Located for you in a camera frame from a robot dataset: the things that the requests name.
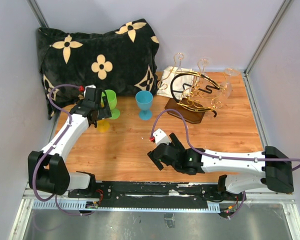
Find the gold and black wine glass rack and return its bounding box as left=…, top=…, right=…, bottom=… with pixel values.
left=157, top=52, right=226, bottom=119

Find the black floral plush pillow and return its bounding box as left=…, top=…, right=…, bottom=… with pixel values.
left=36, top=18, right=160, bottom=118

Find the blue plastic goblet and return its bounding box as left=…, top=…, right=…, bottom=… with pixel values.
left=135, top=90, right=153, bottom=121

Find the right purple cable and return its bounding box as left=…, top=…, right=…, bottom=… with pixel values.
left=149, top=108, right=300, bottom=172

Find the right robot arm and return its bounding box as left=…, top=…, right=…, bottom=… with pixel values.
left=147, top=129, right=294, bottom=200

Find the tall clear champagne flute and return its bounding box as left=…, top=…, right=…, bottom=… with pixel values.
left=219, top=67, right=240, bottom=100

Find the folded cream cloth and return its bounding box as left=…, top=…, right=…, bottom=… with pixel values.
left=155, top=65, right=198, bottom=98

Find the brown tinted clear goblet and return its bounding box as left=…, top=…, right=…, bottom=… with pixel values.
left=174, top=55, right=184, bottom=73

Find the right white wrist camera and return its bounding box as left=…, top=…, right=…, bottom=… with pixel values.
left=150, top=128, right=171, bottom=146

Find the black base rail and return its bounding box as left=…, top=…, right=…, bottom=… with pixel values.
left=67, top=181, right=242, bottom=212

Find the yellow plastic goblet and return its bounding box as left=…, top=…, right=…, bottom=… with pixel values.
left=96, top=119, right=110, bottom=133

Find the green plastic goblet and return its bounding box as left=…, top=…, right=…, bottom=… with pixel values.
left=105, top=89, right=120, bottom=120

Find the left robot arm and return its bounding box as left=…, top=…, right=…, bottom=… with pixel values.
left=27, top=85, right=112, bottom=202

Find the short clear wine glass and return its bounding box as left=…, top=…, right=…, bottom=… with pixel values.
left=193, top=57, right=211, bottom=90

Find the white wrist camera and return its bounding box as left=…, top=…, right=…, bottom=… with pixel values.
left=85, top=84, right=96, bottom=89
left=150, top=128, right=171, bottom=146

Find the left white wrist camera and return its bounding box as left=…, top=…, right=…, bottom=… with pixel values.
left=85, top=84, right=96, bottom=89

